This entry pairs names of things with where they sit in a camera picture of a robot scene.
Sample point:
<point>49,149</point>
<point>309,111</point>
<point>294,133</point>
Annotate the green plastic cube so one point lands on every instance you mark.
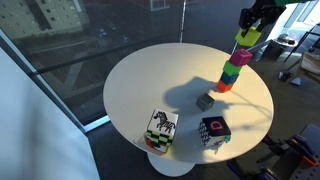
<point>231,68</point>

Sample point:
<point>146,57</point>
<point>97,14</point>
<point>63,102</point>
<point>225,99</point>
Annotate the yellow plastic cube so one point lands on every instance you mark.
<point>248,38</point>

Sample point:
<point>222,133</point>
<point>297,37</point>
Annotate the black tool rack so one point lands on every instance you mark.
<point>293,163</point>

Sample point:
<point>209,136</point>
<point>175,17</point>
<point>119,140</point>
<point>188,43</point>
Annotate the small black plastic cube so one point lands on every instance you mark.
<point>204,102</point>

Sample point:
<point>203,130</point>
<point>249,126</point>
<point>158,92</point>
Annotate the robot arm with green part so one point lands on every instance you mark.
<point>293,1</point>

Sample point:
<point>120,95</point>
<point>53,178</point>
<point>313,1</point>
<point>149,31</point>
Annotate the magenta plastic cube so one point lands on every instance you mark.
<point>240,57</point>

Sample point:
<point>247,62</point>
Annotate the colourful checkered soft cube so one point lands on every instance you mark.
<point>158,141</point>

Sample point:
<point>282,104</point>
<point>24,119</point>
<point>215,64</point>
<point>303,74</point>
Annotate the blue plastic cube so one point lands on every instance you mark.
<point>229,78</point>

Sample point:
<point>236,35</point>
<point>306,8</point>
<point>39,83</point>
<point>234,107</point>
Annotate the small round side table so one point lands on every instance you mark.
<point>286,41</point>

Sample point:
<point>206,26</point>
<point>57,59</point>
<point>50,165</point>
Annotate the black soft cube letter D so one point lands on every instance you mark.
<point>216,130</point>

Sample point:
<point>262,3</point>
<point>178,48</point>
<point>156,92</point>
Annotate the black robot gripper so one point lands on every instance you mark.
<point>258,13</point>

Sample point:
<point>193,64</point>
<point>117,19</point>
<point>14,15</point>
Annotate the soft cube with zebra picture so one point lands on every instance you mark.
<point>162,123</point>

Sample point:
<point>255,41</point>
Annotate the orange plastic cube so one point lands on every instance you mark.
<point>224,86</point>

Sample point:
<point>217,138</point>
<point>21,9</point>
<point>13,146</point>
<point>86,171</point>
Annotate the white table pedestal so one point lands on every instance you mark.
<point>170,166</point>

